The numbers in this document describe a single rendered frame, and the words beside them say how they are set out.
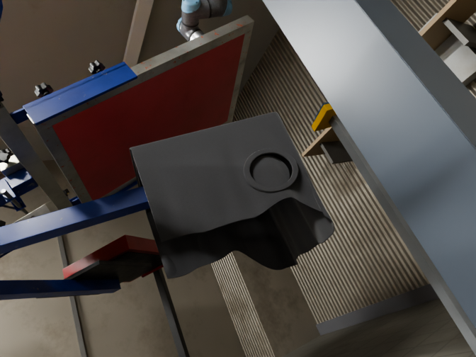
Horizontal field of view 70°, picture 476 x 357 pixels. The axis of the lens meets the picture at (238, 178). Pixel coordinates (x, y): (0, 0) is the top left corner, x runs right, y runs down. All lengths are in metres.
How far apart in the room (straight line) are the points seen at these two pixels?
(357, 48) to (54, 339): 3.75
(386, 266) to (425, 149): 2.80
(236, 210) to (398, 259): 2.57
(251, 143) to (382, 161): 0.43
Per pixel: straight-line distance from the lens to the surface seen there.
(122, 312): 4.13
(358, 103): 0.79
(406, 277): 3.40
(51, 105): 1.03
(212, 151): 1.00
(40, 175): 1.26
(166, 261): 1.30
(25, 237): 1.18
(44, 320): 4.07
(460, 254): 0.72
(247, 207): 0.95
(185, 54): 1.15
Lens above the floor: 0.39
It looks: 22 degrees up
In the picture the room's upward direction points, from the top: 25 degrees counter-clockwise
